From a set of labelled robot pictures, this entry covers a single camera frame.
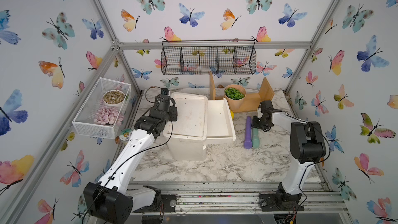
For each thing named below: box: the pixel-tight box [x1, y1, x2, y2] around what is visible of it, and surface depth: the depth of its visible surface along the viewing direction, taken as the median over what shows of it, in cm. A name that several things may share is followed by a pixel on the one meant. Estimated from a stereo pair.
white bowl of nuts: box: [102, 89, 126, 107], surface depth 73 cm
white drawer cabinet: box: [163, 91, 208, 161], surface depth 79 cm
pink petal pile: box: [93, 105, 125, 126], surface depth 65 cm
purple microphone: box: [243, 115, 253, 150], surface depth 96 cm
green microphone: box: [251, 128, 260, 149], surface depth 95 cm
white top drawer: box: [205, 97, 237, 145], surface depth 87 cm
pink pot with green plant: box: [223, 84, 247, 111], surface depth 95 cm
